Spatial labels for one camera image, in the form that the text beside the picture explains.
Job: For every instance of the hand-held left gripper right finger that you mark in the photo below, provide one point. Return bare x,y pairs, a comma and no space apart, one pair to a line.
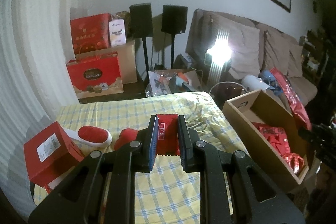
183,145

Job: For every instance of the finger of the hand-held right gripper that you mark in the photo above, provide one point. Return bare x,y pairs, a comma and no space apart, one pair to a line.
307,133

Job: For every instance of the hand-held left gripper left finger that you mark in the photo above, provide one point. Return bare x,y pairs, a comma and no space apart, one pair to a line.
152,145

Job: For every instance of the small red snack packet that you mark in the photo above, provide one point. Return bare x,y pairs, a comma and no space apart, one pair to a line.
168,134

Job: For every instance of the red bag with black print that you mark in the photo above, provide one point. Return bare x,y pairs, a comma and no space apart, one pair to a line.
270,137

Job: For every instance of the long red foil bag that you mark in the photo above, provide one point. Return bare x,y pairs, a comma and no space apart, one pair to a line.
291,95

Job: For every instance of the red square box white label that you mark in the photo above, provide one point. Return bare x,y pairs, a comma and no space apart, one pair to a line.
47,161

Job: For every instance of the yellow plaid tablecloth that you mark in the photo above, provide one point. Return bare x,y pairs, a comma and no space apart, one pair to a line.
131,113

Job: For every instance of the brown sofa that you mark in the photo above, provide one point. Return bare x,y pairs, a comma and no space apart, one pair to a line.
302,87

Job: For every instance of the cluttered low cardboard box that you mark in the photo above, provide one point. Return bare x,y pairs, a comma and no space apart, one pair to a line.
170,82

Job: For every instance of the dark cluttered shelf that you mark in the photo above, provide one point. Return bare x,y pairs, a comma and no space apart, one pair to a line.
317,61

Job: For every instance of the white dome massager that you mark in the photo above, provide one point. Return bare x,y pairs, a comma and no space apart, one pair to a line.
252,82

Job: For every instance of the small brown sofa cushion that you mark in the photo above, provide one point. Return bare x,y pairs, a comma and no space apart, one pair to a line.
295,58

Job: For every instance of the closed brown cardboard box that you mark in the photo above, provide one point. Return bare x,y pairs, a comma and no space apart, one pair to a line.
127,64

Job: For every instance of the medium brown sofa cushion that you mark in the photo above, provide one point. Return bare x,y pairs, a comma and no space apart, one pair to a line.
275,50

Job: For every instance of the red chocolate gift box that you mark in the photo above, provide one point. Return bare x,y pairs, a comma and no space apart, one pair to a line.
94,74

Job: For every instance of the bright work lamp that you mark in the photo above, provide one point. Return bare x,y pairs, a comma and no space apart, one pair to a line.
219,50

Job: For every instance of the large brown sofa cushion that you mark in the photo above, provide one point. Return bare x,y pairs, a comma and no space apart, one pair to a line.
244,45

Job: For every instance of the white pictured carton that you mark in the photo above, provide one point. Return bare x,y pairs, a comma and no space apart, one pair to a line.
117,33

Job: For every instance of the black speaker on stand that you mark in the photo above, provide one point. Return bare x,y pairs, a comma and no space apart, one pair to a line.
141,19
173,18

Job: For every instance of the red gold-printed gift bag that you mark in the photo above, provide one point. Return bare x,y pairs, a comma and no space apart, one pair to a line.
89,32

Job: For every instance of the brown patterned package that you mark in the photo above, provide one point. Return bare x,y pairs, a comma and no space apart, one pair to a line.
123,18

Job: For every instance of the white curtain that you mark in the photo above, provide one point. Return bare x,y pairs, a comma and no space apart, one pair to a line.
26,69

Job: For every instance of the small dark wall ornament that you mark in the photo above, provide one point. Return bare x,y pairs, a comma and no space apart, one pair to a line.
314,6

